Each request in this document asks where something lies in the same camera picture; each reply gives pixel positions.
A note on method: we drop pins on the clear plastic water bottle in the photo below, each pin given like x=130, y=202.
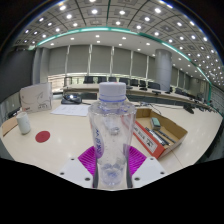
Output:
x=111, y=133

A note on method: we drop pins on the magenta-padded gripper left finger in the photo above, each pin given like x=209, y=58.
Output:
x=87, y=160

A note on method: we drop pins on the long curved conference desk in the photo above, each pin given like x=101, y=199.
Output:
x=80, y=88

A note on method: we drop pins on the group of black office chairs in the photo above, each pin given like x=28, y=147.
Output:
x=133, y=82

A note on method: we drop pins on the white ceramic cup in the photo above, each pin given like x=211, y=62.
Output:
x=23, y=123

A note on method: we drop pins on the grey board eraser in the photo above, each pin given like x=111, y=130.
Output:
x=155, y=123

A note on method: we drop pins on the white paper carton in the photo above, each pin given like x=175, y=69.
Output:
x=36, y=98

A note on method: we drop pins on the black marker pen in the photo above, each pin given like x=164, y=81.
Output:
x=166, y=136
x=155, y=136

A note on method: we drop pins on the flat round red coaster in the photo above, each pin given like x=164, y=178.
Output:
x=43, y=136

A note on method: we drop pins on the orange open cardboard box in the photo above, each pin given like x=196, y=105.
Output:
x=176, y=131

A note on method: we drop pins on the white paper sheet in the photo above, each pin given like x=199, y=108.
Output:
x=70, y=110

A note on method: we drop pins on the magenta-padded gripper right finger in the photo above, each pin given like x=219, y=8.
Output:
x=136, y=160

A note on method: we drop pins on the group of ceiling lights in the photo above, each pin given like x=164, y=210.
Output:
x=121, y=12

